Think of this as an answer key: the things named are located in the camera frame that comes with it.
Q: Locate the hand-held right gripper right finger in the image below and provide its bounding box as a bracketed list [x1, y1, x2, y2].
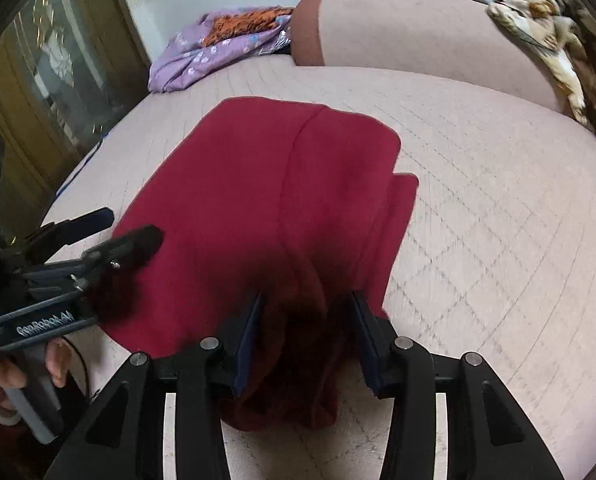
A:
[349, 292, 566, 480]

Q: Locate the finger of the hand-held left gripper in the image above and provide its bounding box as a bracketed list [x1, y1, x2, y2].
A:
[25, 207, 115, 261]
[78, 225, 165, 281]

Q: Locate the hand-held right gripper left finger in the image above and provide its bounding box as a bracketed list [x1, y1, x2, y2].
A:
[43, 292, 263, 480]

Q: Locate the red shirt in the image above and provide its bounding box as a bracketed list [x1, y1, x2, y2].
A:
[98, 97, 419, 433]

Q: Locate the wooden cabinet with glass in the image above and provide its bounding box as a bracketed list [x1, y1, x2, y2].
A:
[0, 0, 151, 241]

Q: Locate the purple floral cloth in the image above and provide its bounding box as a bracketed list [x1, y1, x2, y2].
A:
[148, 6, 295, 93]

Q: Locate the orange patterned cloth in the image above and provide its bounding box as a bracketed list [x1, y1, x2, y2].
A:
[203, 6, 295, 46]

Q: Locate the pink bolster cushion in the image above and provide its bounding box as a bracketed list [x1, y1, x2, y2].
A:
[290, 0, 591, 121]

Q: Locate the beige printed blanket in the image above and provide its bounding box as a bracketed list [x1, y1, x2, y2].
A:
[488, 0, 596, 126]

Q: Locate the black cable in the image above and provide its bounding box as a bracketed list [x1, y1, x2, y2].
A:
[60, 335, 101, 403]

